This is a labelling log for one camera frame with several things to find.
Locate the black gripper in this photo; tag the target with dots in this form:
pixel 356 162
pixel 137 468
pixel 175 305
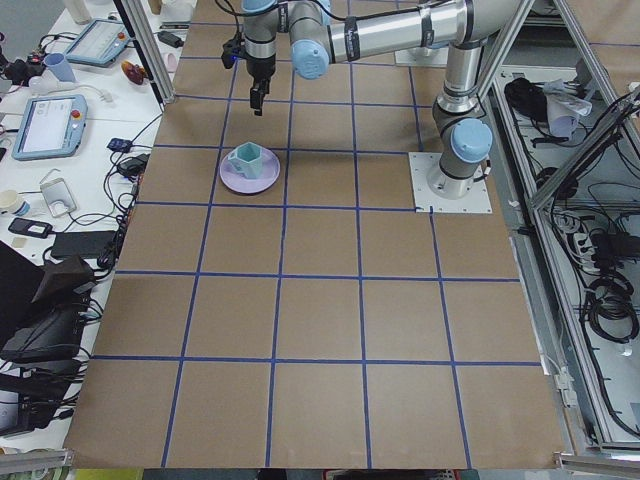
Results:
pixel 260 68

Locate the mint green faceted cup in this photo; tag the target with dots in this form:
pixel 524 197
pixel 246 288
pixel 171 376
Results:
pixel 246 160

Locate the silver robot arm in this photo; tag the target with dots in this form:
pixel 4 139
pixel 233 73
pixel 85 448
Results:
pixel 319 39

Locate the lilac round plate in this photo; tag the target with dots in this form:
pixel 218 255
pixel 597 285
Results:
pixel 239 184

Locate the pink plastic cup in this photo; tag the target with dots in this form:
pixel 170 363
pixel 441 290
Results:
pixel 170 62

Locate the light blue plastic cup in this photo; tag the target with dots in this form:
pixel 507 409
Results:
pixel 58 64

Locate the paper coffee cup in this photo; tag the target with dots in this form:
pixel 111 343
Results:
pixel 13 203

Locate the red and gold toy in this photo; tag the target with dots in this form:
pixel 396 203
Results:
pixel 134 72

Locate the small blue black device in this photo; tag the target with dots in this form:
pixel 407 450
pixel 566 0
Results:
pixel 120 145

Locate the blue teach pendant far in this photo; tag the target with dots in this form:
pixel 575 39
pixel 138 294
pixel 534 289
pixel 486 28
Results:
pixel 99 44

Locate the blue teach pendant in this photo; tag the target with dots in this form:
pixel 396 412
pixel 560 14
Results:
pixel 99 44
pixel 51 127

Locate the blue teach pendant near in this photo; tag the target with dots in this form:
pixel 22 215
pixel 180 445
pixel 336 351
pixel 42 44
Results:
pixel 51 127

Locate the brown paper table mat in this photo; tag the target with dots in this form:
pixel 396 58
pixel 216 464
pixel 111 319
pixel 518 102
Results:
pixel 323 322

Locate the aluminium frame post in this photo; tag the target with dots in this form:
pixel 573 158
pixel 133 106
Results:
pixel 135 20

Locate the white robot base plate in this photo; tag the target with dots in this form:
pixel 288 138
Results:
pixel 434 192

